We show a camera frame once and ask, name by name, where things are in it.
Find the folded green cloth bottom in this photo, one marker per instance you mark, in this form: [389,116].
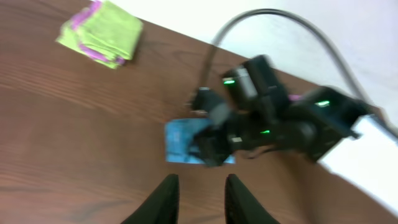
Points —
[69,38]

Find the folded green cloth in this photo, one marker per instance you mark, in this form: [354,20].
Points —
[69,38]
[126,29]

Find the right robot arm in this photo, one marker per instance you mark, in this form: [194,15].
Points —
[314,125]

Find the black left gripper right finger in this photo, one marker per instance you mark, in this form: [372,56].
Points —
[241,207]

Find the folded green cloth top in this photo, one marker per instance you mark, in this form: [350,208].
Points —
[126,29]

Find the folded purple cloth in stack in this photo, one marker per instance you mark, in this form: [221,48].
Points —
[91,30]

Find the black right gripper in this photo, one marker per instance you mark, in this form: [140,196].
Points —
[259,98]

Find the blue microfiber cloth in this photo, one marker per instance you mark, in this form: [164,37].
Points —
[179,133]

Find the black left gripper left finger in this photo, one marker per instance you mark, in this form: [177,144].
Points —
[161,206]

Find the purple microfiber cloth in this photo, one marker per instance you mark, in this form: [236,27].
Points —
[295,97]

